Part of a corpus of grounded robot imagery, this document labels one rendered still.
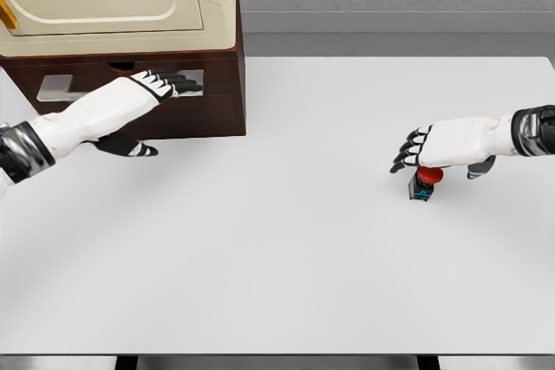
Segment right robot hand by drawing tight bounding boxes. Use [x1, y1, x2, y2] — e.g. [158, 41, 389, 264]
[388, 116, 498, 181]

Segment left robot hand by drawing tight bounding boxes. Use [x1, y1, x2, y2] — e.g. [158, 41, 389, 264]
[70, 69, 206, 159]

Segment red button black switch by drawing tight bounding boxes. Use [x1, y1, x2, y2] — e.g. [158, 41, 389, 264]
[407, 166, 445, 204]

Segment dark brown cabinet drawer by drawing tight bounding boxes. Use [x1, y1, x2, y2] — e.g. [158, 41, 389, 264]
[1, 58, 241, 129]

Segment cream and brown cabinet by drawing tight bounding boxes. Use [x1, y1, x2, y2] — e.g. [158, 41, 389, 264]
[0, 0, 248, 140]

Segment gold cabinet handle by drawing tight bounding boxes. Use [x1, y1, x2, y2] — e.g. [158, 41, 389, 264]
[0, 0, 19, 31]

